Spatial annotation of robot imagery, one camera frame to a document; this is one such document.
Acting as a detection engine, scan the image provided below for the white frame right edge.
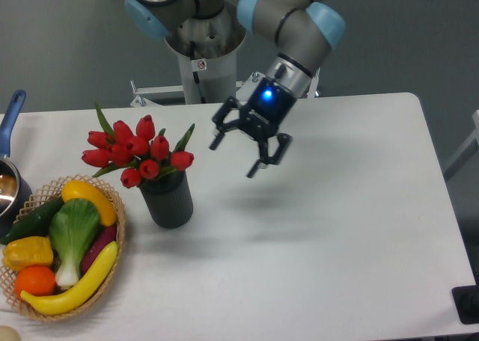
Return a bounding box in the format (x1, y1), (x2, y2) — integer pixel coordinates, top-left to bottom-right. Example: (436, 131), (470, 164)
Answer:
(443, 110), (478, 182)

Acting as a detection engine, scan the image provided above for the yellow banana lower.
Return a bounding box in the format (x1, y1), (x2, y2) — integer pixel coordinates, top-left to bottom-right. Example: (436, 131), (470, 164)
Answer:
(20, 241), (119, 316)

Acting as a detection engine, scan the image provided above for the orange fruit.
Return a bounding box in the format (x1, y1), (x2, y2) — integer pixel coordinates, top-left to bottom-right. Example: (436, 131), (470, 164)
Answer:
(14, 265), (56, 297)

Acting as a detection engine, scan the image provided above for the yellow bell pepper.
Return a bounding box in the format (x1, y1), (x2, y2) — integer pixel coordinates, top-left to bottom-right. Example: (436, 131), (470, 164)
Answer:
(2, 236), (54, 271)

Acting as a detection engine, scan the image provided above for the woven wicker basket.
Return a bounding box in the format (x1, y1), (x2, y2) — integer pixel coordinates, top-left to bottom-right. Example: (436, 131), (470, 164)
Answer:
(1, 174), (126, 322)

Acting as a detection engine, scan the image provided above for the red tulip bouquet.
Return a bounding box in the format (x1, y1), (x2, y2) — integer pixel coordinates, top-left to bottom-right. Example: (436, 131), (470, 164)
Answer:
(82, 105), (195, 188)

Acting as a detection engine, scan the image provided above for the dark grey ribbed vase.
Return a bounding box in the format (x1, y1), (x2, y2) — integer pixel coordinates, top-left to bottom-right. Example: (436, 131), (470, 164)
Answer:
(140, 171), (194, 229)

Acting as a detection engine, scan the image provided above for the black device table edge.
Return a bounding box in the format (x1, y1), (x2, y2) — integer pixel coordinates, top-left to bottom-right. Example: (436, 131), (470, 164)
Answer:
(451, 285), (478, 325)

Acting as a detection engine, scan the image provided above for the green bok choy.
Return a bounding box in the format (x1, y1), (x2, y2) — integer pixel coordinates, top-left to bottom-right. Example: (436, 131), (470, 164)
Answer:
(49, 198), (100, 289)

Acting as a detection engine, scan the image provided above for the purple eggplant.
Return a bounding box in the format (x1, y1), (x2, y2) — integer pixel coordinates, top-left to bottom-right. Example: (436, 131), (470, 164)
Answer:
(80, 226), (117, 274)

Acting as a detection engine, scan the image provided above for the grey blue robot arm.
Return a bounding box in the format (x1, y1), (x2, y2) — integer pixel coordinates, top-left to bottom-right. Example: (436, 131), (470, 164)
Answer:
(124, 0), (346, 176)

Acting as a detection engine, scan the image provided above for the dark green cucumber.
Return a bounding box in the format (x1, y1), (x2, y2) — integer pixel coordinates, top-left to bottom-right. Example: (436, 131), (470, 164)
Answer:
(1, 197), (64, 245)

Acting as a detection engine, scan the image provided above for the blue handled saucepan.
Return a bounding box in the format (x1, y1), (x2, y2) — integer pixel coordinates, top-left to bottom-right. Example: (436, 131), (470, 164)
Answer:
(1, 90), (31, 237)

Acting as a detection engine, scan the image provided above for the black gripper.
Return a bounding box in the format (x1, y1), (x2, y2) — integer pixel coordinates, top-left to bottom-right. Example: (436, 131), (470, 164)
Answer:
(208, 77), (299, 179)

